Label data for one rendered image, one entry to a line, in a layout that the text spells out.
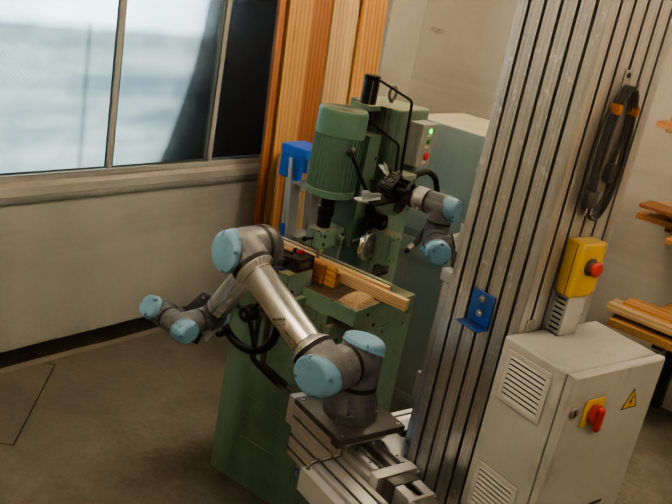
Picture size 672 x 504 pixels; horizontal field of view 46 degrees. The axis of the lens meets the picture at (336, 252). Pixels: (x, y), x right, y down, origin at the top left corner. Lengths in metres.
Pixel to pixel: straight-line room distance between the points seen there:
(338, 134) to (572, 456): 1.34
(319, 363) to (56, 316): 2.16
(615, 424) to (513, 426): 0.25
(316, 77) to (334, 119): 1.75
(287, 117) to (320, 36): 0.48
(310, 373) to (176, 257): 2.33
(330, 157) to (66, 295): 1.67
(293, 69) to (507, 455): 2.77
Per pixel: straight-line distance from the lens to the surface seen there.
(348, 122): 2.71
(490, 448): 1.98
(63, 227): 3.78
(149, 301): 2.50
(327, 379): 1.99
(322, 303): 2.74
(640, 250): 4.75
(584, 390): 1.82
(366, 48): 4.71
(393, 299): 2.76
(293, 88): 4.28
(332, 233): 2.89
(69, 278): 3.90
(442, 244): 2.33
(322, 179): 2.77
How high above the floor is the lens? 1.93
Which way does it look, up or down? 19 degrees down
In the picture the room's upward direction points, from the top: 11 degrees clockwise
